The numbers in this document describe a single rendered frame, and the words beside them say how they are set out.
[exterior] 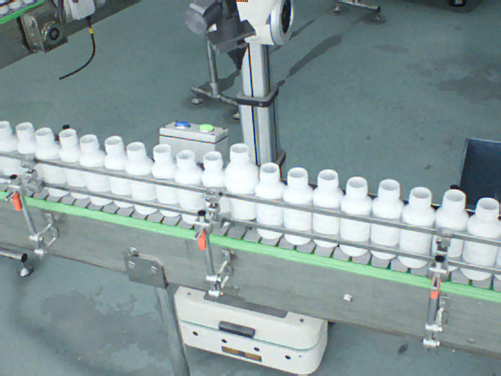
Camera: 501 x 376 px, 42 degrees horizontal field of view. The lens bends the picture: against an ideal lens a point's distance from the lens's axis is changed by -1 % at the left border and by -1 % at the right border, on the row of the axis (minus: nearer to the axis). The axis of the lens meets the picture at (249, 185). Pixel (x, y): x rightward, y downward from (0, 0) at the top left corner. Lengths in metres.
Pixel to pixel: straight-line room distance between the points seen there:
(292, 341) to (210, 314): 0.29
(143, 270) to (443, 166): 2.04
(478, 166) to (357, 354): 0.91
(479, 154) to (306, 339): 0.82
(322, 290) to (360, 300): 0.08
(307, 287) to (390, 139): 2.15
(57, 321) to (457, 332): 1.73
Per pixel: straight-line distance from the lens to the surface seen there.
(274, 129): 2.04
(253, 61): 1.90
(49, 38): 2.65
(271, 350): 2.26
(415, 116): 3.65
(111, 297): 2.73
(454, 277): 1.31
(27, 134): 1.55
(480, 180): 1.85
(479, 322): 1.35
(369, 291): 1.34
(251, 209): 1.34
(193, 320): 2.30
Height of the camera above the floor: 1.92
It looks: 37 degrees down
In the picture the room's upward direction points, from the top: 5 degrees counter-clockwise
